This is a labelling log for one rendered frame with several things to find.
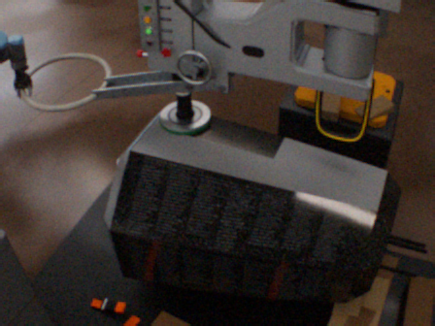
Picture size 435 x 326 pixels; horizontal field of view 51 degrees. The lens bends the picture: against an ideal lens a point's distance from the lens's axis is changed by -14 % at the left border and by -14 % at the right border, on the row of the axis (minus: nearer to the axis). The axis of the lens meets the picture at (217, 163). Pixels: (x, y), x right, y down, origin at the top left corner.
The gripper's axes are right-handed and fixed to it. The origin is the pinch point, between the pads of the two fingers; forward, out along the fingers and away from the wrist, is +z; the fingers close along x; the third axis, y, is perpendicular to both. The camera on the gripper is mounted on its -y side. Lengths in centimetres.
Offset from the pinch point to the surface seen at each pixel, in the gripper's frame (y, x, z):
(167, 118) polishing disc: 36, 71, -3
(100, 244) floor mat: 31, 31, 86
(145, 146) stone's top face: 49, 61, -1
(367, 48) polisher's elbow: 74, 135, -61
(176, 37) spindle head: 43, 74, -48
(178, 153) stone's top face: 56, 73, -2
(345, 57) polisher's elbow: 73, 127, -57
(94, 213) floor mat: 7, 29, 87
